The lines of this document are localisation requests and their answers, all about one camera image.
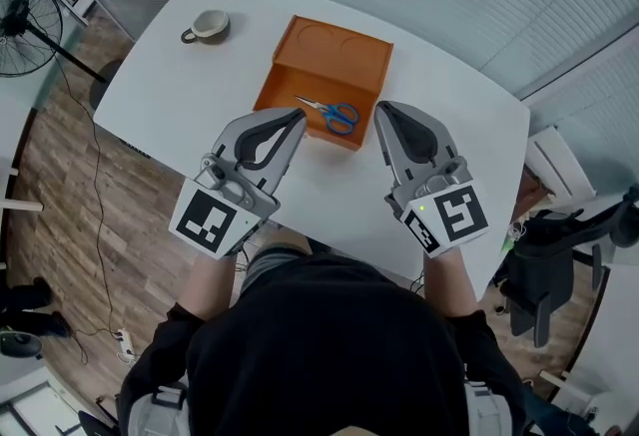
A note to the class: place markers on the wooden stool leg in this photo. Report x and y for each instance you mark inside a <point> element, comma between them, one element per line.
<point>20,204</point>

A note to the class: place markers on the dark ceramic mug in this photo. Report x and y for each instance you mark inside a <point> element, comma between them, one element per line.
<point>209,25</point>

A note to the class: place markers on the white side cabinet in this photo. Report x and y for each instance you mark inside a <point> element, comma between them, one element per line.
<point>559,164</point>

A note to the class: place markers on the person's left forearm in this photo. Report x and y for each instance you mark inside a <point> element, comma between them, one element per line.
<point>207,279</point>

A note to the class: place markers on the white power strip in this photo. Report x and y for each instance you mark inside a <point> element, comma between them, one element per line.
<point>125,341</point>

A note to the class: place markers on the black standing fan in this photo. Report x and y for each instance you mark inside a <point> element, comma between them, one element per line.
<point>25,25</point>

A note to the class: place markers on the orange container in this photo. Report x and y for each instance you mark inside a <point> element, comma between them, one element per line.
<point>319,70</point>

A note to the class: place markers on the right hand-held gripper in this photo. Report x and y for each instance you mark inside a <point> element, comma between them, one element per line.
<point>459,214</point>

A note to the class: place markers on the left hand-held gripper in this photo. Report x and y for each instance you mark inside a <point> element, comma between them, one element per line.
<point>202,219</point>

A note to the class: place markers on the person's right forearm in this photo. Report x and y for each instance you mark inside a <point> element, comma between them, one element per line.
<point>449,279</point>

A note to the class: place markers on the black office chair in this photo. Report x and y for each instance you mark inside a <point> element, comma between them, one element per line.
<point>544,269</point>

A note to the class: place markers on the person's grey shorts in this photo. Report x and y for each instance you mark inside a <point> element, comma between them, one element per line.
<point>269,264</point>

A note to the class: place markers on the person's black top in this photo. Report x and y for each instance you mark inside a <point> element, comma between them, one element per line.
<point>319,354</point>

